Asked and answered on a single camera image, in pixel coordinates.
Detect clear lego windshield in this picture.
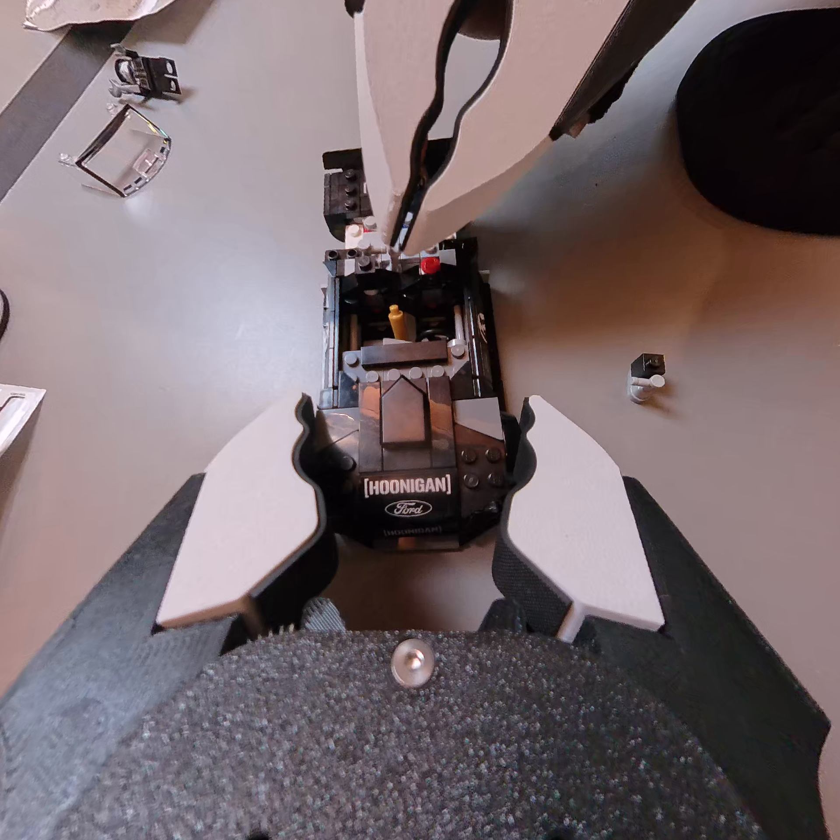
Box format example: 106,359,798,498
58,101,175,202

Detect white paper bags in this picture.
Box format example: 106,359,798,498
23,0,174,31

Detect small black lego piece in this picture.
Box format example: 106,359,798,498
107,49,183,105

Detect black lego car model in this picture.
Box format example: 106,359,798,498
315,147,521,553

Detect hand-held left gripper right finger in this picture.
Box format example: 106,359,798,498
494,394,666,644

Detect black mesh pad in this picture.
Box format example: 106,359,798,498
675,7,840,240

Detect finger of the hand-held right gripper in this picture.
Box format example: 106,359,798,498
418,0,634,250
355,0,463,250

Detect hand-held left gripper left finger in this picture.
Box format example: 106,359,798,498
155,392,329,634

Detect white sticker sheet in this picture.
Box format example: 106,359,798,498
0,384,48,462

